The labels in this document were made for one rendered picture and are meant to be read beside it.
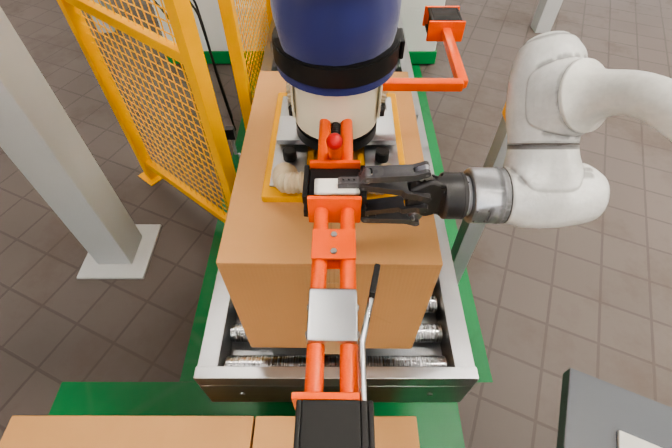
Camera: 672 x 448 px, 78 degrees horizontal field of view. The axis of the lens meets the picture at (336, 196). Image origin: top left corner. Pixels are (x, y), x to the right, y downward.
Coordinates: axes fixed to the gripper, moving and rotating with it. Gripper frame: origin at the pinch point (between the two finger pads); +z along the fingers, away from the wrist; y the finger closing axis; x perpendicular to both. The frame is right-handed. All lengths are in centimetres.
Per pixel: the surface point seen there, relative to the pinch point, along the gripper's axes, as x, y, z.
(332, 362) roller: -5, 62, 1
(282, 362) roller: -5, 62, 15
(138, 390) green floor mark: 3, 116, 76
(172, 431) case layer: -21, 62, 40
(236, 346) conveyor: 2, 68, 29
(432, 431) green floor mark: -10, 117, -33
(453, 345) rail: -2, 58, -30
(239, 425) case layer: -20, 62, 24
